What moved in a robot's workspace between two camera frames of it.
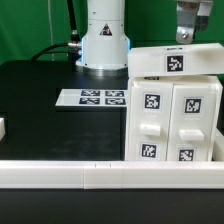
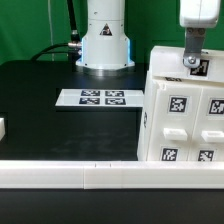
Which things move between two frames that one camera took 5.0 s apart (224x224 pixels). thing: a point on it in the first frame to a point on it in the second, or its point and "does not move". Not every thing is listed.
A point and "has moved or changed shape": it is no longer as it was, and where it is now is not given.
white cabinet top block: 190,59 has moved or changed shape
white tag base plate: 93,98 does not move
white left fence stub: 2,128 does not move
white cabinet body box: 205,80 to 180,122
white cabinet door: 193,119 has moved or changed shape
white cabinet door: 148,119 to 175,115
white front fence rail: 38,174 does not move
